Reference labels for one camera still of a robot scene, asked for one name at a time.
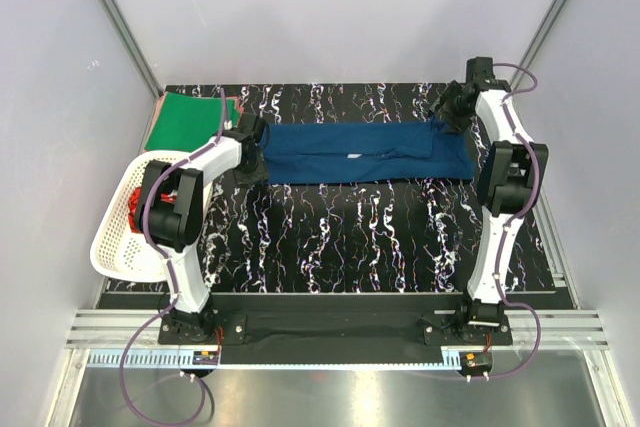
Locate blue t shirt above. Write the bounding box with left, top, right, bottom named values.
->
left=264, top=119, right=475, bottom=185

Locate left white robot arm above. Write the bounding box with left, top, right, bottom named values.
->
left=134, top=114, right=269, bottom=343

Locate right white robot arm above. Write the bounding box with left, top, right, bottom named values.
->
left=431, top=57, right=549, bottom=344

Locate folded pink t shirt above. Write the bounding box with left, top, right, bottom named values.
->
left=152, top=92, right=246, bottom=153

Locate red and white t shirt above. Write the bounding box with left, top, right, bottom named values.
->
left=127, top=187, right=177, bottom=234

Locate white plastic laundry basket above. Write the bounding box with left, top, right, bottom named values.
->
left=90, top=150, right=211, bottom=283

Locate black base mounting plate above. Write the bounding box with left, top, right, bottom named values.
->
left=159, top=293, right=513, bottom=347

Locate left small electronics board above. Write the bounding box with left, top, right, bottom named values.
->
left=192, top=350, right=220, bottom=366

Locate small electronics board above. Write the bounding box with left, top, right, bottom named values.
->
left=461, top=351, right=493, bottom=369
left=192, top=350, right=220, bottom=366

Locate right small electronics board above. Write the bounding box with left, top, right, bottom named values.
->
left=461, top=351, right=493, bottom=369

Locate right aluminium frame post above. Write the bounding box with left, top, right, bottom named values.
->
left=519, top=0, right=570, bottom=70

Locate aluminium frame post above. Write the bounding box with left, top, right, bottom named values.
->
left=98, top=0, right=164, bottom=99
left=519, top=0, right=570, bottom=70

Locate left aluminium frame post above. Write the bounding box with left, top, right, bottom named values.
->
left=98, top=0, right=164, bottom=99

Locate white slotted cable duct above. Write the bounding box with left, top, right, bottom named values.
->
left=87, top=348, right=462, bottom=372

